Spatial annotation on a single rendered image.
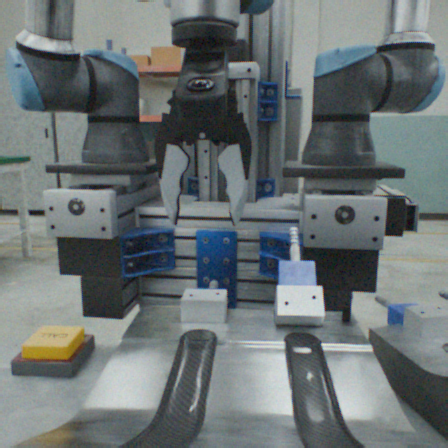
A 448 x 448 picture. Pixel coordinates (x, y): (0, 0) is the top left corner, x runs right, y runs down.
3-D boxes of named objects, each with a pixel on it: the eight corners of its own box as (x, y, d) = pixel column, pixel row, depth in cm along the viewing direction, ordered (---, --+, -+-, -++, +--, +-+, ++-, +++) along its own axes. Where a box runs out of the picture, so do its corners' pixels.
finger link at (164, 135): (189, 185, 50) (208, 110, 48) (186, 187, 48) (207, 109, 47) (149, 174, 50) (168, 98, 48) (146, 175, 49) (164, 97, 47)
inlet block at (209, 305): (197, 301, 63) (196, 265, 62) (231, 302, 63) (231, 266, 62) (181, 343, 51) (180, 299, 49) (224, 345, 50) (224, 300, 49)
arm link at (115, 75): (150, 116, 97) (148, 51, 94) (92, 115, 89) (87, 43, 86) (126, 118, 107) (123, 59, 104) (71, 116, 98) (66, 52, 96)
